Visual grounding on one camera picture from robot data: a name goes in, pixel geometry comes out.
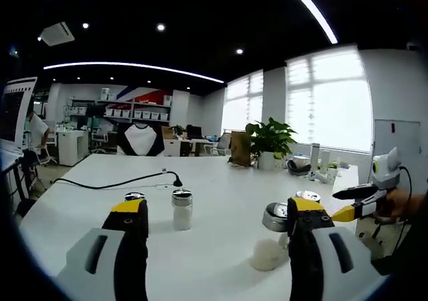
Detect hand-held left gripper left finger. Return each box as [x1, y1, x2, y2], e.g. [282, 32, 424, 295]
[56, 199, 150, 301]

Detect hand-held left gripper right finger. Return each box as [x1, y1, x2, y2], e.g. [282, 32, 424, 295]
[286, 196, 383, 301]

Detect tall seasoning bottle white contents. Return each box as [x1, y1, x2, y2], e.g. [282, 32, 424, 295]
[249, 201, 296, 272]

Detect tall seasoning bottle brown contents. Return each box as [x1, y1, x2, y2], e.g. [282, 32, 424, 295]
[296, 189, 322, 204]

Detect small seasoning bottle beige contents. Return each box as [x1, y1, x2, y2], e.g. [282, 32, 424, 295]
[124, 191, 147, 203]

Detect small seasoning bottle white contents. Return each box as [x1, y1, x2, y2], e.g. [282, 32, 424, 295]
[171, 188, 194, 231]

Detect person's right hand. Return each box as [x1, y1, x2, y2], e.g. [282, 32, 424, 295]
[376, 187, 419, 227]

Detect white game controller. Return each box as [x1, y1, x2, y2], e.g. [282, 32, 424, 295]
[308, 170, 331, 184]

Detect tall white tumbler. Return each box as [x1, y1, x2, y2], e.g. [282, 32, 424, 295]
[310, 142, 321, 174]

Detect grey headphones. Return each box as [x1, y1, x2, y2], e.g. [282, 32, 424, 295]
[286, 157, 312, 179]

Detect dark green shirt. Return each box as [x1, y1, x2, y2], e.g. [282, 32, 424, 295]
[377, 213, 428, 275]

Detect wide window with blinds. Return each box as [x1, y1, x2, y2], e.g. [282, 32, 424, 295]
[285, 44, 375, 154]

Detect green potted plant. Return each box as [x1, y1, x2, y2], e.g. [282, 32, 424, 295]
[245, 116, 298, 171]

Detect black and white shirt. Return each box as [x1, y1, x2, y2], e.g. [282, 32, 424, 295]
[116, 121, 166, 157]

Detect white cabinet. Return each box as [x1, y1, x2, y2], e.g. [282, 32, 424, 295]
[57, 129, 89, 167]

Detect brown cardboard box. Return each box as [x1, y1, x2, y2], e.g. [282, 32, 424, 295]
[230, 130, 252, 167]

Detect row of white storage bins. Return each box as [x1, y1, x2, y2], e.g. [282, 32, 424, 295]
[105, 109, 170, 120]

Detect metal storage shelf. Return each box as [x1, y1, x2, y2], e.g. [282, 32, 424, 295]
[68, 96, 173, 121]

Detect narrow window with blinds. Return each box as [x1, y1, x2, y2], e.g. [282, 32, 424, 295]
[221, 70, 265, 135]

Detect long ceiling light strip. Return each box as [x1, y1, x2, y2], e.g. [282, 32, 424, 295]
[43, 61, 225, 84]
[279, 0, 338, 45]

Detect white laptop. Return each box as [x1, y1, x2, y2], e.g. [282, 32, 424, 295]
[0, 76, 39, 173]

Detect ceiling air conditioner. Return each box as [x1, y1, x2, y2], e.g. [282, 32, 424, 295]
[39, 21, 76, 47]

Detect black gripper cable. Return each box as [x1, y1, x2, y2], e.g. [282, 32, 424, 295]
[393, 165, 415, 260]

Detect black power cable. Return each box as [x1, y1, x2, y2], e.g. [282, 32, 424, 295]
[52, 169, 184, 191]

